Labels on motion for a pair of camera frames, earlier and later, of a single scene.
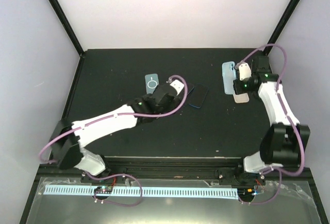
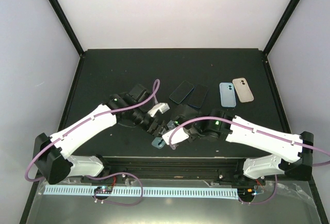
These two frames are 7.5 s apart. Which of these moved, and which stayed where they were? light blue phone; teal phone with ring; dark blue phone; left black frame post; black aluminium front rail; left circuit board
Moved: light blue phone; teal phone with ring
Stayed: black aluminium front rail; left circuit board; dark blue phone; left black frame post
